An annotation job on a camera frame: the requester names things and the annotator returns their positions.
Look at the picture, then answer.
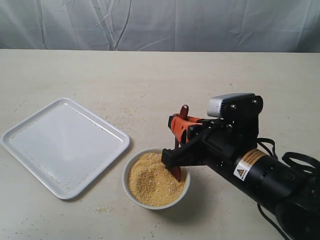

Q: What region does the white square plastic tray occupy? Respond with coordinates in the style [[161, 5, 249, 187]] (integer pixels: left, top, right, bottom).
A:
[[0, 98, 130, 200]]

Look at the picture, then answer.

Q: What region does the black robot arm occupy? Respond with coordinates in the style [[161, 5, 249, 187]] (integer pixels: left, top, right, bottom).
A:
[[162, 114, 320, 240]]

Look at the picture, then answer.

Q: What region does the yellow-brown granular grain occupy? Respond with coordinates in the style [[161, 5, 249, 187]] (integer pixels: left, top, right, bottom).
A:
[[126, 151, 187, 207]]

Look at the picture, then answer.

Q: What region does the brown wooden spoon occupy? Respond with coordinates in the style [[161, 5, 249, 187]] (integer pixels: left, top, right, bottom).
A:
[[171, 104, 189, 182]]

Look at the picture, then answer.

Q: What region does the white round bowl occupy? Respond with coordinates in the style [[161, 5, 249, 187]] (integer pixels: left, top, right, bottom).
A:
[[122, 147, 191, 210]]

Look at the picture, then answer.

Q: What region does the grey wrinkled backdrop cloth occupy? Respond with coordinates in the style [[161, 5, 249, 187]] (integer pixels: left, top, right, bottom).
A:
[[0, 0, 320, 53]]

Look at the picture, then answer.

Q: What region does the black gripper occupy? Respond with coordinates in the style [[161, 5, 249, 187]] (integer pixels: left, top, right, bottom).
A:
[[161, 114, 259, 175]]

